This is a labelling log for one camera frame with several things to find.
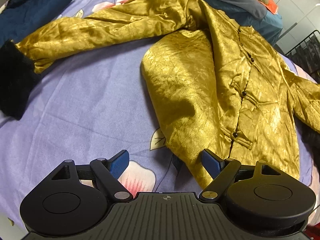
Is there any gold satin jacket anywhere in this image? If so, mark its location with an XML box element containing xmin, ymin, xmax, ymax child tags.
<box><xmin>1</xmin><ymin>0</ymin><xmax>319</xmax><ymax>187</ymax></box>

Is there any blue covered bed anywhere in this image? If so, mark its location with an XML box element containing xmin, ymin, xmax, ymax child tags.
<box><xmin>77</xmin><ymin>0</ymin><xmax>284</xmax><ymax>46</ymax></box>

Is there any orange cloth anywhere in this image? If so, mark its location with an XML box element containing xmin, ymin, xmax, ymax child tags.
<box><xmin>260</xmin><ymin>0</ymin><xmax>278</xmax><ymax>15</ymax></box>

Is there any navy blue folded garment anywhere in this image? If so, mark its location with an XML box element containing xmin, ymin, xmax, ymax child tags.
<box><xmin>1</xmin><ymin>0</ymin><xmax>72</xmax><ymax>44</ymax></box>

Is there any black wire rack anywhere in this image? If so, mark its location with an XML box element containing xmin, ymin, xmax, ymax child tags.
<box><xmin>285</xmin><ymin>30</ymin><xmax>319</xmax><ymax>83</ymax></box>

